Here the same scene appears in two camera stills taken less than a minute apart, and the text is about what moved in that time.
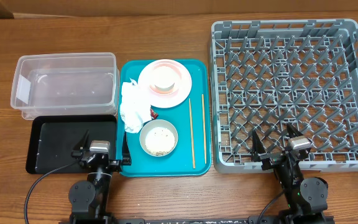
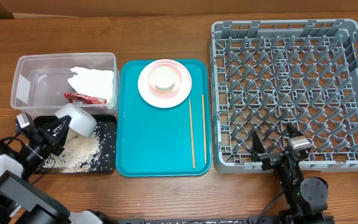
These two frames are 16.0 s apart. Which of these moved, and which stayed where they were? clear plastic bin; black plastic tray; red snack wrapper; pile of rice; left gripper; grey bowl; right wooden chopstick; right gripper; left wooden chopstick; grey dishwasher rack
Moved: red snack wrapper; pile of rice; left gripper; grey bowl
Stayed: left wooden chopstick; black plastic tray; grey dishwasher rack; right gripper; right wooden chopstick; clear plastic bin
